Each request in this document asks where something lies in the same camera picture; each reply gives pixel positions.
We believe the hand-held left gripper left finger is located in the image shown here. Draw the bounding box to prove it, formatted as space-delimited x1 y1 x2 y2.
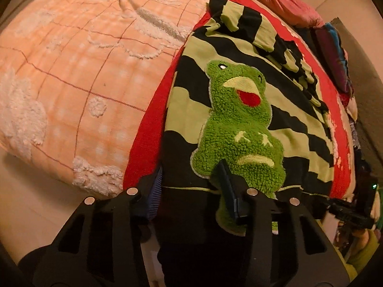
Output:
52 166 164 287

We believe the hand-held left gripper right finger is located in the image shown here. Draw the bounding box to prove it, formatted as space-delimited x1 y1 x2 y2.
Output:
217 159 333 287

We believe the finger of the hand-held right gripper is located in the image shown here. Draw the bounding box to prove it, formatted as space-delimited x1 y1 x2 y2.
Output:
310 196 333 216

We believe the green black striped frog sweater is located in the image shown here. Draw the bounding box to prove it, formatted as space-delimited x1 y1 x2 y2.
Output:
156 0 337 287

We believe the person's right forearm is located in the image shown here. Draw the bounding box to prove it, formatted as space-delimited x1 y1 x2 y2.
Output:
344 230 382 277

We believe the person's right hand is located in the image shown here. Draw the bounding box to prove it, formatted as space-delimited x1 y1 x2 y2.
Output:
351 228 374 246

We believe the red floral blanket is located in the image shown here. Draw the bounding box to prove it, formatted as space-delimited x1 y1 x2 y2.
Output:
123 0 357 201

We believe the blue patterned cloth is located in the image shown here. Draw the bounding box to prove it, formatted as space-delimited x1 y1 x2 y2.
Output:
351 121 365 154

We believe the grey quilted headboard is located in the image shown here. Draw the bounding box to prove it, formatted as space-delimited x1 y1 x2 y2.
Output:
327 16 383 162

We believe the peach white tufted blanket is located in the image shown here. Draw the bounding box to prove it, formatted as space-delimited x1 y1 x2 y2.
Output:
0 0 229 198

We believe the red pillow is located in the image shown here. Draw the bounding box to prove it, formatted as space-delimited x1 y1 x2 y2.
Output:
223 0 326 28

